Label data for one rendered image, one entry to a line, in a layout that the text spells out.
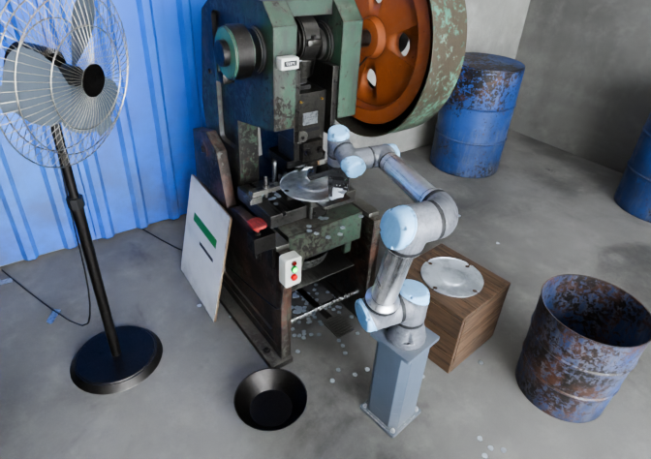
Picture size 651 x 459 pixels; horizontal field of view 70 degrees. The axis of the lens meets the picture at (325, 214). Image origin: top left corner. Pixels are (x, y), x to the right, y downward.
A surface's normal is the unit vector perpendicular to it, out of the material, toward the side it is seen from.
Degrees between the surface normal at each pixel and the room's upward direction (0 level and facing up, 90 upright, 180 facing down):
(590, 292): 88
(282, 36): 90
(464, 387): 0
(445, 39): 80
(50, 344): 0
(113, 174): 90
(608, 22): 90
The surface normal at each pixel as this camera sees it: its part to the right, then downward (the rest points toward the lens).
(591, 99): -0.81, 0.28
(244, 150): 0.58, 0.46
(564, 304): -0.01, 0.50
